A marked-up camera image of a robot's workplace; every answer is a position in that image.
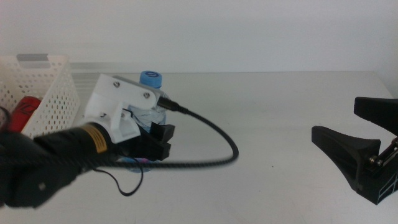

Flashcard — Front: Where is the clear water bottle blue cap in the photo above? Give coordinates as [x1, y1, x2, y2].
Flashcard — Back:
[126, 70, 170, 172]

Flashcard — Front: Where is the red cola can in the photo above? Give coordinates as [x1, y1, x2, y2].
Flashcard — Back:
[7, 96, 43, 133]

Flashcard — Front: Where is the thick black braided cable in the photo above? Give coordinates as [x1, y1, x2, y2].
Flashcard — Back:
[79, 96, 239, 170]

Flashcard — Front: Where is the white perforated plastic basket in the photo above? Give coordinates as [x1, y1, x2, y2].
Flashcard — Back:
[0, 54, 81, 141]

